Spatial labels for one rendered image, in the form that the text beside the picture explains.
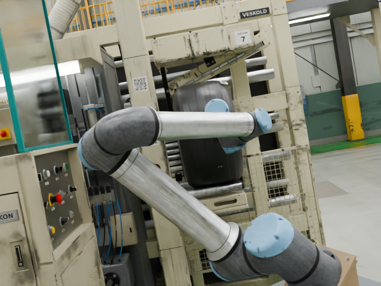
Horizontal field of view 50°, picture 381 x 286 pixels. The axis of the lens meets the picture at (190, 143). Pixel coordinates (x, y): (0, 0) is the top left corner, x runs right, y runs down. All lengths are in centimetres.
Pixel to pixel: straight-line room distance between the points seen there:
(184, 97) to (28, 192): 95
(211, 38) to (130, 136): 143
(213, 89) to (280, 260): 104
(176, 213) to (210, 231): 13
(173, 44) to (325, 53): 969
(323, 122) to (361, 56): 205
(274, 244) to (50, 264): 73
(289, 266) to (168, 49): 154
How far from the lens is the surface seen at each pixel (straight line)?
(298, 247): 129
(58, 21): 261
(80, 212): 194
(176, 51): 244
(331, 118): 1180
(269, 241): 125
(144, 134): 111
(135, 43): 220
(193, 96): 203
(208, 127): 128
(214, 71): 256
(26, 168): 141
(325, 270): 137
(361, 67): 1217
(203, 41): 245
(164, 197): 125
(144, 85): 216
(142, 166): 122
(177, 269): 228
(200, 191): 210
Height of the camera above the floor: 127
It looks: 3 degrees down
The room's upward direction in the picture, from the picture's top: 10 degrees counter-clockwise
